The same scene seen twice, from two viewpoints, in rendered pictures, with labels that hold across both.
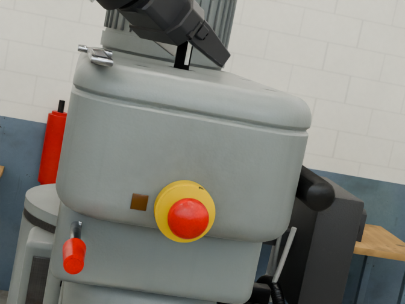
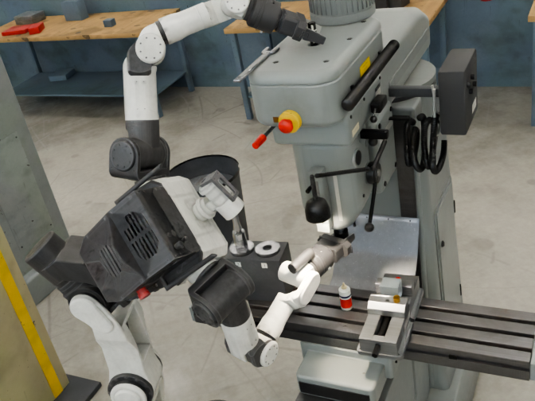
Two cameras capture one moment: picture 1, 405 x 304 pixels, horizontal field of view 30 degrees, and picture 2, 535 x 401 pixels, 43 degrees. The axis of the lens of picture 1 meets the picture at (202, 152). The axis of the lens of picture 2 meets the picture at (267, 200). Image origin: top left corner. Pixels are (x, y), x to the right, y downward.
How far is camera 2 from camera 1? 1.28 m
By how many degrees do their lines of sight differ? 44
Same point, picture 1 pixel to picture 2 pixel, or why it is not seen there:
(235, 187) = (306, 109)
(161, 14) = (287, 32)
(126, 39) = (314, 17)
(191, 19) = (298, 31)
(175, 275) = (317, 138)
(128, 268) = (298, 137)
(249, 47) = not seen: outside the picture
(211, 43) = (313, 36)
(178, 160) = (283, 103)
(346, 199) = (452, 72)
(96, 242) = not seen: hidden behind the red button
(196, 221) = (286, 127)
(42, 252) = not seen: hidden behind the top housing
